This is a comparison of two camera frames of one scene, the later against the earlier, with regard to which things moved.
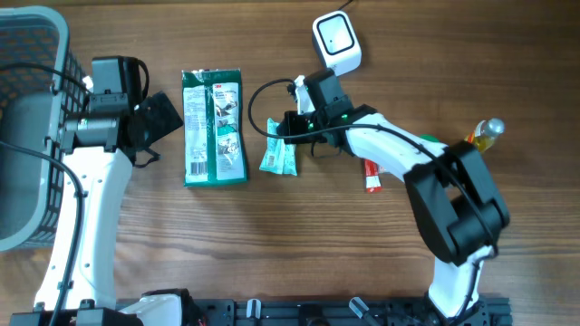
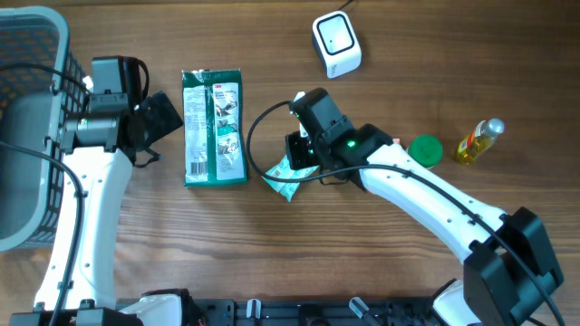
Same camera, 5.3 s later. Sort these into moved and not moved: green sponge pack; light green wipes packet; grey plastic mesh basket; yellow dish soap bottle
Moved: light green wipes packet
Not moved: green sponge pack; yellow dish soap bottle; grey plastic mesh basket
